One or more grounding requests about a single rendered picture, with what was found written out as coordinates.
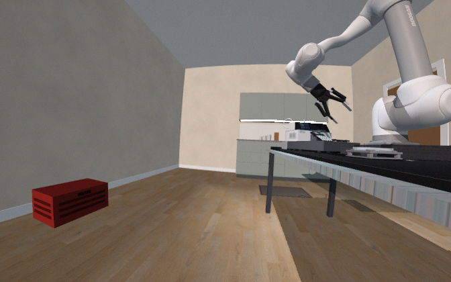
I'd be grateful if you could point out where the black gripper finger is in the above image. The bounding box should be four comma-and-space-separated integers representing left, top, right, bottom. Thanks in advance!
325, 88, 353, 111
314, 96, 339, 124

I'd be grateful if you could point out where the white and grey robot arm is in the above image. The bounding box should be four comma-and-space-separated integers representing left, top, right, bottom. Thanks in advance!
285, 0, 451, 145

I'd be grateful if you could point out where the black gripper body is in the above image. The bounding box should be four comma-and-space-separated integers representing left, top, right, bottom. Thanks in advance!
310, 83, 330, 103

